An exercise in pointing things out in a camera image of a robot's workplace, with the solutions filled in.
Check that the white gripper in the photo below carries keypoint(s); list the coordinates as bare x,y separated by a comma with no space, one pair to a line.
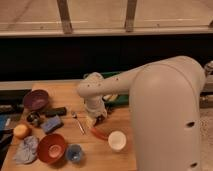
96,109

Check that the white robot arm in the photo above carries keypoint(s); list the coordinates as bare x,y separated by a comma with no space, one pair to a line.
164,102

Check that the red bowl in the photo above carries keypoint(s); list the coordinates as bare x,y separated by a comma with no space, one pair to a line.
51,148

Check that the purple bowl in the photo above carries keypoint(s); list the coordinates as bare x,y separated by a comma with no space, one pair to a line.
36,99

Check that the dark red grapes bunch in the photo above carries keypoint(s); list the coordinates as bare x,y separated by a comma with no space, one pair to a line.
109,110

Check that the metal spoon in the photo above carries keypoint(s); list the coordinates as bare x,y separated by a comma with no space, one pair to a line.
74,115

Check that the yellow corn cob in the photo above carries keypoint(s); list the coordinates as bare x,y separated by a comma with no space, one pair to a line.
110,97

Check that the white cup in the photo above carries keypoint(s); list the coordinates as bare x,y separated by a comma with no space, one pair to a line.
117,141

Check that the green plastic tray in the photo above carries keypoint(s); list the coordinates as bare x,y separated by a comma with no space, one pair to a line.
116,99

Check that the small blue cup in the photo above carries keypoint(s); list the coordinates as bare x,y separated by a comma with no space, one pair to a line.
74,153

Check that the blue sponge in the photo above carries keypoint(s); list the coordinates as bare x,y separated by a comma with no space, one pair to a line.
51,124

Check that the black rectangular block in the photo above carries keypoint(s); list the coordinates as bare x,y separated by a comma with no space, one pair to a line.
61,111

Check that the small dark metal cup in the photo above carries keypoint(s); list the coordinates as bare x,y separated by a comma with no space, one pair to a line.
34,119

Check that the grey cloth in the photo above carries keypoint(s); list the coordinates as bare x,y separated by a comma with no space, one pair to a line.
27,150

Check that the orange fruit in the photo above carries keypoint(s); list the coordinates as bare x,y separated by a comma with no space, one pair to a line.
21,131

